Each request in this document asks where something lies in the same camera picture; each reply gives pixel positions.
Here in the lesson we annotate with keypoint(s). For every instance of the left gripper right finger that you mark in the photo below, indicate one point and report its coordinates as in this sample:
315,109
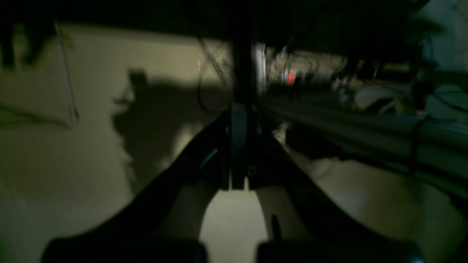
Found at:
325,233

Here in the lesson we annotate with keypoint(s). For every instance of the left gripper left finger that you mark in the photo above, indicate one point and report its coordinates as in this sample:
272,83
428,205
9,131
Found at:
162,223

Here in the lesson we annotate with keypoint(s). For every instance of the white power strip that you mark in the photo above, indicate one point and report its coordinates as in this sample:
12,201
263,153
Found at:
282,80

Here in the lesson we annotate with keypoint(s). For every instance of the white metal table leg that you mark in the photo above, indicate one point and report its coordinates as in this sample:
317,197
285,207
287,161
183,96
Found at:
260,62

